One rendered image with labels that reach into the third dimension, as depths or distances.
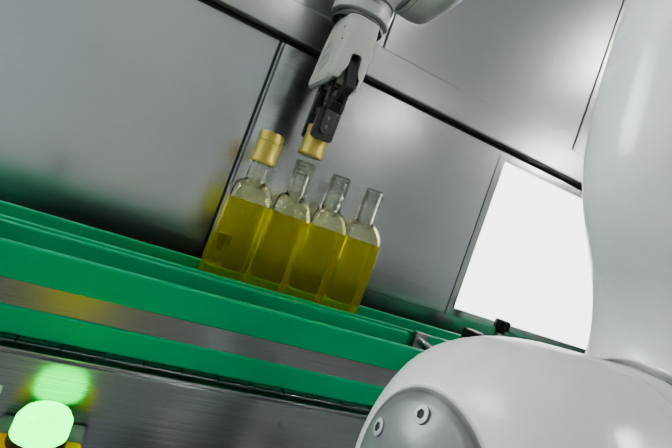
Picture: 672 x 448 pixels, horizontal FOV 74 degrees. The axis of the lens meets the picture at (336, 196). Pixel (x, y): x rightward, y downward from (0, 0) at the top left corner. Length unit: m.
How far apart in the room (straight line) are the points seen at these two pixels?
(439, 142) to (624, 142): 0.64
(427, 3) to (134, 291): 0.54
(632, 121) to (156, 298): 0.42
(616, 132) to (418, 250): 0.64
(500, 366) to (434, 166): 0.70
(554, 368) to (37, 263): 0.43
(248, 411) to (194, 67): 0.51
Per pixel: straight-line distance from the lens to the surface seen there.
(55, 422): 0.47
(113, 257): 0.56
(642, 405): 0.21
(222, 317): 0.50
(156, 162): 0.76
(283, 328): 0.52
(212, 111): 0.76
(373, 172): 0.80
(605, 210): 0.26
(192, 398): 0.51
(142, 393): 0.51
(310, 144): 0.62
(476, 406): 0.17
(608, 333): 0.31
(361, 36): 0.63
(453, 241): 0.90
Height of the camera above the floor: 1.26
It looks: 2 degrees up
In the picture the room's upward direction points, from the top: 20 degrees clockwise
